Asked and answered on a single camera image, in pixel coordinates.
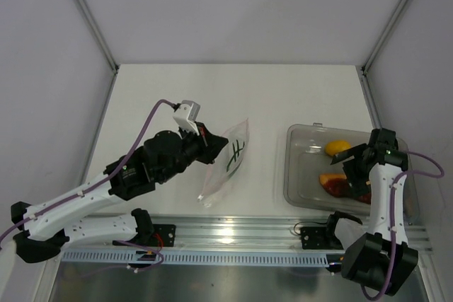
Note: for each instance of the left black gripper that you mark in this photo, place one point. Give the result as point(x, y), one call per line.
point(210, 145)

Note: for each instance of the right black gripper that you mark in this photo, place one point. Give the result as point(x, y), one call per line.
point(357, 184)

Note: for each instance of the clear pink zip bag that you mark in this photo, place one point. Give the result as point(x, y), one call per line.
point(219, 174)

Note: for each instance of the green scallion toy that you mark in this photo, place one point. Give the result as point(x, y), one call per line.
point(235, 150)

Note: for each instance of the yellow lemon toy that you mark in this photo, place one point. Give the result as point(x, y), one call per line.
point(336, 146)

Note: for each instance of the red meat slice toy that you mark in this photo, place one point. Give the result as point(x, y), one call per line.
point(336, 185)

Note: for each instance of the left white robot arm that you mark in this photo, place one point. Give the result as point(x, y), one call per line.
point(48, 228)

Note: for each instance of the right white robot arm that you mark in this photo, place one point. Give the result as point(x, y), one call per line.
point(376, 256)

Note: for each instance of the clear plastic food container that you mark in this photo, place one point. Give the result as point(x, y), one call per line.
point(306, 160)

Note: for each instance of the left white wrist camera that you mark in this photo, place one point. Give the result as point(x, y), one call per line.
point(185, 114)

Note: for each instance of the right aluminium frame post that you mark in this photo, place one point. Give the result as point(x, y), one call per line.
point(389, 26)

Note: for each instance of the aluminium frame post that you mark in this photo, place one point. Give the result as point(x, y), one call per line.
point(389, 26)
point(95, 31)

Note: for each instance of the aluminium mounting rail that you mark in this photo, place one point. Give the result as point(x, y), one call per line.
point(228, 233)

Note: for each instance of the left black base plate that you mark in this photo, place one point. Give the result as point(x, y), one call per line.
point(164, 236)

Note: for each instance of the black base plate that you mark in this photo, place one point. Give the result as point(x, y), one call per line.
point(316, 236)
point(164, 236)

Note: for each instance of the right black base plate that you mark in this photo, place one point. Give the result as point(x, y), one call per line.
point(316, 236)

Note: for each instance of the white slotted cable duct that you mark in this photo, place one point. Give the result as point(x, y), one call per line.
point(186, 257)

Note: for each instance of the left aluminium frame post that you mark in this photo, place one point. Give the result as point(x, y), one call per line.
point(95, 31)

